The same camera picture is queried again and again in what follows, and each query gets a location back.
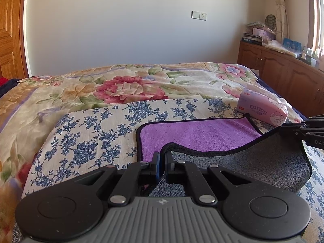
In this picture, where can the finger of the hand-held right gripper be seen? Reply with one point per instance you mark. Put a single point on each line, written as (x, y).
(291, 129)
(315, 118)

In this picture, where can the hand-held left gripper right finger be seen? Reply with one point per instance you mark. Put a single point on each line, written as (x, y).
(168, 167)

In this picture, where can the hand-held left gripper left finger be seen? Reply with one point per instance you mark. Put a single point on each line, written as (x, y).
(156, 165)

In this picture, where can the purple and grey towel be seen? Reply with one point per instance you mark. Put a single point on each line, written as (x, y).
(202, 136)

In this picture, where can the pink tissue pack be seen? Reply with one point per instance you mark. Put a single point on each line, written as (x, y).
(263, 107)

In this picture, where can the wooden cabinet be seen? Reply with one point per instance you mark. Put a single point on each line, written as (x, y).
(281, 68)

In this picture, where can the small boxes on cabinet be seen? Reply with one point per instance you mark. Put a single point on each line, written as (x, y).
(312, 55)

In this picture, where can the blue floral white cloth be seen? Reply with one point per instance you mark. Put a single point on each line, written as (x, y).
(101, 131)

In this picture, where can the blue printed box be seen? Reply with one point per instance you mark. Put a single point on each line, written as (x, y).
(292, 45)

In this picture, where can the cream plastic bag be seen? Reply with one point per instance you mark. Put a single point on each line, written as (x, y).
(278, 47)

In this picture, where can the floral quilt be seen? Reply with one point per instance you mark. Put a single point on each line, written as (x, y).
(126, 88)

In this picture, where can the stack of books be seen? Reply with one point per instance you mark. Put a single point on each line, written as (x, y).
(251, 40)

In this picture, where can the pink box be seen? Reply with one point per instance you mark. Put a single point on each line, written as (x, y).
(263, 33)

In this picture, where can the green hand fan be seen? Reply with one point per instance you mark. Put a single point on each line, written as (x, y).
(270, 21)

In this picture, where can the floral curtain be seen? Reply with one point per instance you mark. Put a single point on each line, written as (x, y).
(279, 7)

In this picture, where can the dark blue bed sheet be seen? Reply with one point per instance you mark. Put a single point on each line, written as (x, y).
(11, 87)

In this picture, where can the red cloth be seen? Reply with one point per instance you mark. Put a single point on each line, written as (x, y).
(3, 82)

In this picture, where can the wooden door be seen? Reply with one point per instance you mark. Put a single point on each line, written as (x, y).
(11, 30)

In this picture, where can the wooden window frame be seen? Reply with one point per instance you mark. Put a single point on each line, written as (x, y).
(316, 17)

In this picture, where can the white wall switch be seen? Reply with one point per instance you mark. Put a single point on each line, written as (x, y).
(199, 15)

